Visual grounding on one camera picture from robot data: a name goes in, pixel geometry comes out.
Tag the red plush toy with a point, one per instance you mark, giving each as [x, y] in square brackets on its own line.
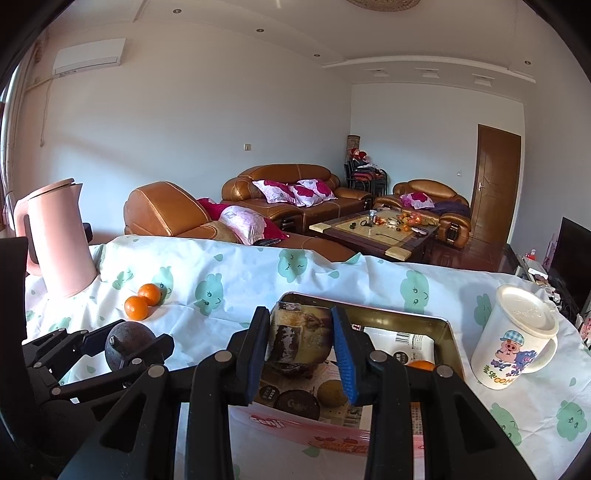
[358, 153]

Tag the pale pink pillow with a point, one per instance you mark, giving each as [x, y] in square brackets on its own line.
[240, 221]

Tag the round yellow fruit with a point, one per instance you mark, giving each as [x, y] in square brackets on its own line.
[332, 393]

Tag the white tablecloth with green print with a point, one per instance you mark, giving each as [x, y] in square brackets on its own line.
[231, 272]

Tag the brown leather chaise sofa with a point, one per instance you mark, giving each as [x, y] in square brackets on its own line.
[161, 207]

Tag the pink electric kettle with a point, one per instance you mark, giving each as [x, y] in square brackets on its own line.
[60, 244]

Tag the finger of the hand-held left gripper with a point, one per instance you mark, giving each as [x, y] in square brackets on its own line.
[161, 350]
[94, 341]

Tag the wooden coffee table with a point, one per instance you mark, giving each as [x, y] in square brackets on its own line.
[360, 231]

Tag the long brown leather sofa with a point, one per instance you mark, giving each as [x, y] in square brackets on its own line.
[277, 173]

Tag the pile of oranges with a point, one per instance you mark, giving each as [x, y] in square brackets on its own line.
[406, 219]

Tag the pink tin box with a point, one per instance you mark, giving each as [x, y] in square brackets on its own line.
[277, 422]

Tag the brown leather armchair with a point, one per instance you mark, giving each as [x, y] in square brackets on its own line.
[429, 187]

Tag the white cartoon mug with lid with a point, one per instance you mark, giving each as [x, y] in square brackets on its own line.
[503, 332]

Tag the tall brown floor vase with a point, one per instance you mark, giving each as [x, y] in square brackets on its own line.
[353, 145]

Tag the purple blanket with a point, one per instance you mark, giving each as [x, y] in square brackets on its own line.
[450, 207]

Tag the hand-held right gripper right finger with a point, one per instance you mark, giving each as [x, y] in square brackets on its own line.
[344, 360]

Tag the round purple passion fruit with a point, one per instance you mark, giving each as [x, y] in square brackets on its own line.
[129, 344]

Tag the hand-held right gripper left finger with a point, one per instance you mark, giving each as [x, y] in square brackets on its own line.
[256, 360]

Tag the dark round capped object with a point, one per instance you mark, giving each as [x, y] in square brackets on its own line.
[298, 405]

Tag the white air conditioner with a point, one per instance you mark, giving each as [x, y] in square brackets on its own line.
[87, 57]

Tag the white pillow with magenta flowers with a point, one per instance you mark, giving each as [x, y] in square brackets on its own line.
[314, 191]
[274, 190]

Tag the brown wooden door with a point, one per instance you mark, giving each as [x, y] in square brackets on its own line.
[494, 184]

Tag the stack of black chairs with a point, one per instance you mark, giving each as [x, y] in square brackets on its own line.
[364, 177]

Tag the small orange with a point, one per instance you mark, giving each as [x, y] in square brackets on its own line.
[421, 365]
[150, 294]
[137, 308]

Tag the dark television cabinet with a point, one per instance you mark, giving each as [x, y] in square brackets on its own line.
[510, 258]

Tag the black television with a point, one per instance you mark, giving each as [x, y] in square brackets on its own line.
[570, 258]

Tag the round ceiling lamp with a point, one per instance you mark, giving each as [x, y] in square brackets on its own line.
[383, 2]

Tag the small magenta flower pillow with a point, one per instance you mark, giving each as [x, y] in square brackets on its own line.
[418, 199]

